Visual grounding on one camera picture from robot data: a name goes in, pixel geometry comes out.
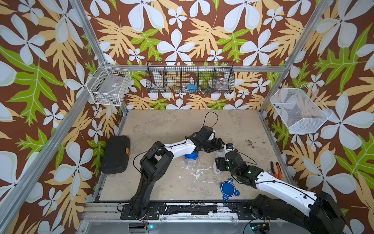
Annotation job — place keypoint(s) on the white wire basket left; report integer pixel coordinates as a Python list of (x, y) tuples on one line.
[(108, 85)]

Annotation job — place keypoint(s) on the orange handled pliers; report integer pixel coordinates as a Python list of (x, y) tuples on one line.
[(276, 170)]

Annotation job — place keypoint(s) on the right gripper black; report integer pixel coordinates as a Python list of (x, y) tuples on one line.
[(219, 163)]

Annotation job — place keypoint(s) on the blue item in basket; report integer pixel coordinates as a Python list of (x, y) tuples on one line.
[(192, 88)]

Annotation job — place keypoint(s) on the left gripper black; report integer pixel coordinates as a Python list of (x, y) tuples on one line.
[(215, 146)]

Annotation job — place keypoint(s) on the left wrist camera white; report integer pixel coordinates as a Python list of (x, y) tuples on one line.
[(212, 133)]

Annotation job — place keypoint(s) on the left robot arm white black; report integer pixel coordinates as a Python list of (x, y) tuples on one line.
[(158, 158)]

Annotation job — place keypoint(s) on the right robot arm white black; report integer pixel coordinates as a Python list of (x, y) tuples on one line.
[(318, 214)]

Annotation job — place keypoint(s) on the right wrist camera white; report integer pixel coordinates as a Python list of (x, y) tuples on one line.
[(229, 146)]

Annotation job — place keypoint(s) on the white mesh basket right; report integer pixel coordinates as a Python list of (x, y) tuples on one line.
[(300, 110)]

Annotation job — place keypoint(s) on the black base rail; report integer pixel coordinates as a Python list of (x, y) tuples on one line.
[(159, 210)]

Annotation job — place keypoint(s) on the black wire basket back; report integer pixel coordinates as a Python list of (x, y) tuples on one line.
[(174, 77)]

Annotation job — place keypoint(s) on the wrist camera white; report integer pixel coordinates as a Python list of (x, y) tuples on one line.
[(229, 146), (212, 133)]

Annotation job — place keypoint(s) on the black tool case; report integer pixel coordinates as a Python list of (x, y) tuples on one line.
[(116, 155)]

